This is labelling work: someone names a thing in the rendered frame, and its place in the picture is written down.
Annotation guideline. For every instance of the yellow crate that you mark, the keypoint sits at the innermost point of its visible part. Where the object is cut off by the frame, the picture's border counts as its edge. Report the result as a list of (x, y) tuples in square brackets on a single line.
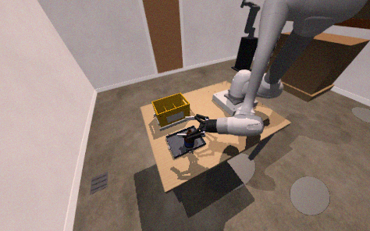
[(171, 109)]

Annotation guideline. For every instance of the brown bottle with blue label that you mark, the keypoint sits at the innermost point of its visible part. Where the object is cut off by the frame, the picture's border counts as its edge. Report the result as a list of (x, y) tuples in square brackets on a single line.
[(187, 143)]

